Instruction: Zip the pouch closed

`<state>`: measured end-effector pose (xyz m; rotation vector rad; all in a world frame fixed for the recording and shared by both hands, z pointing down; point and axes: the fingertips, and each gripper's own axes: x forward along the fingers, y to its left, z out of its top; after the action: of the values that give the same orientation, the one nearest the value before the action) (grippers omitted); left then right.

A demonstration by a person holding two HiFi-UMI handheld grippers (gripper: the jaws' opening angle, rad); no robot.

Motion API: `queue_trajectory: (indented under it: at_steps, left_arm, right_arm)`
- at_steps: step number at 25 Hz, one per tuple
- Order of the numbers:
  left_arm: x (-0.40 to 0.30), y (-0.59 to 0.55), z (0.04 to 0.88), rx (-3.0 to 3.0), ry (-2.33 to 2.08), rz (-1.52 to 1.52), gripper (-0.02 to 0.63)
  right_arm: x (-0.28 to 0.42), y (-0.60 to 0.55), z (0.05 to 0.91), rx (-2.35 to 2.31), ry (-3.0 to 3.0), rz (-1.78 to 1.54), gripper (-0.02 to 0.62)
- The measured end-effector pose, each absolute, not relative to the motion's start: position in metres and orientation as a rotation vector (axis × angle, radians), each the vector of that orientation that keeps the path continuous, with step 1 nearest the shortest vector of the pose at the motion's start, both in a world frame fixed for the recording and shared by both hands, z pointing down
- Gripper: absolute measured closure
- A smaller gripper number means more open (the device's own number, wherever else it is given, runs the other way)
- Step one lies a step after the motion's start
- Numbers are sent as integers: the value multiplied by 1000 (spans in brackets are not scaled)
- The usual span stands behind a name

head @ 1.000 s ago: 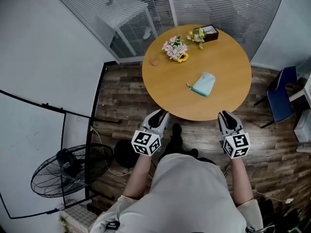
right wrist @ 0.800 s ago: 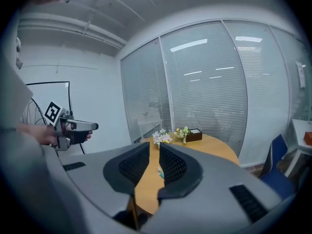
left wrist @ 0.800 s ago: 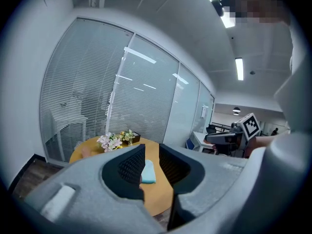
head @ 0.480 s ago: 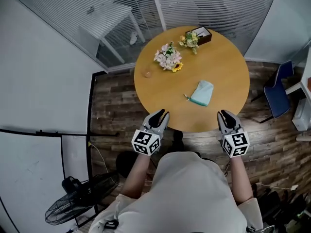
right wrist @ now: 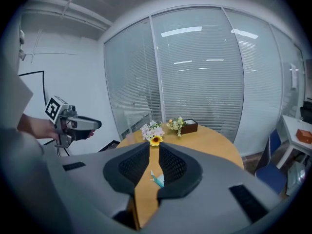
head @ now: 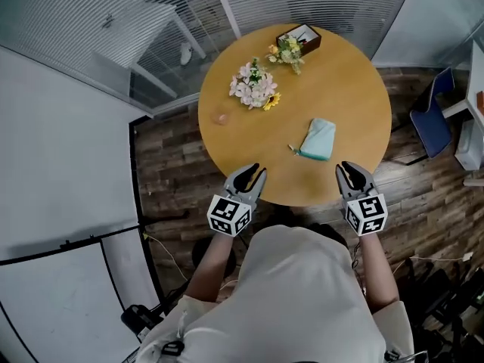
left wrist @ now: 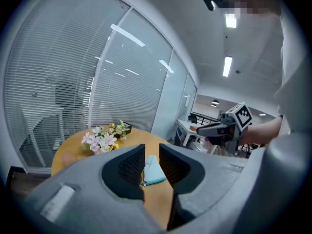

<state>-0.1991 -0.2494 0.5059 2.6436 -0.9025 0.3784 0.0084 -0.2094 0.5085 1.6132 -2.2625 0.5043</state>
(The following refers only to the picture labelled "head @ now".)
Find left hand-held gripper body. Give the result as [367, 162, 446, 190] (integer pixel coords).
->
[206, 190, 253, 237]

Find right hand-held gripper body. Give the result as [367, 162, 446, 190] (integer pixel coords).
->
[341, 192, 389, 238]

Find teal zip pouch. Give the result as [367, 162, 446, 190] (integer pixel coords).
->
[288, 117, 337, 162]

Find person's left forearm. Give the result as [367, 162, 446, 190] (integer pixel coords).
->
[185, 232, 234, 303]

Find person's right forearm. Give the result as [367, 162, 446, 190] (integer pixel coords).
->
[358, 232, 401, 312]

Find blue chair with black legs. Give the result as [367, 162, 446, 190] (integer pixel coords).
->
[391, 66, 456, 166]

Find pink flowers with sunflower pot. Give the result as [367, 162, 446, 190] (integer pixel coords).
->
[228, 57, 282, 112]

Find person's white shirt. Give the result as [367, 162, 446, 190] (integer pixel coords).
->
[135, 225, 415, 363]

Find white box-shaped appliance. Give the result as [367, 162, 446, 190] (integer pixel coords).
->
[455, 118, 484, 172]

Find small yellow white flower bouquet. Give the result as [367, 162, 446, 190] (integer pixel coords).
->
[265, 34, 306, 76]

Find white desk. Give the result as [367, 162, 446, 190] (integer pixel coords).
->
[442, 39, 484, 128]

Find brown tissue box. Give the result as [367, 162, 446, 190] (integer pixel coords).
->
[275, 23, 322, 56]

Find white table behind glass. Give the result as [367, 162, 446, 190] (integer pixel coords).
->
[94, 0, 209, 101]

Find black-framed whiteboard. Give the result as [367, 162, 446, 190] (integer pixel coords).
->
[0, 223, 152, 363]

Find black floor cables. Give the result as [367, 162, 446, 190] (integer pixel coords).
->
[349, 240, 366, 290]

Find white floor cable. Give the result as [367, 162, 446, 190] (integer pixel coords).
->
[143, 232, 190, 283]

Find black strap buckle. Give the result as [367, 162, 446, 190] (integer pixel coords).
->
[161, 341, 185, 357]

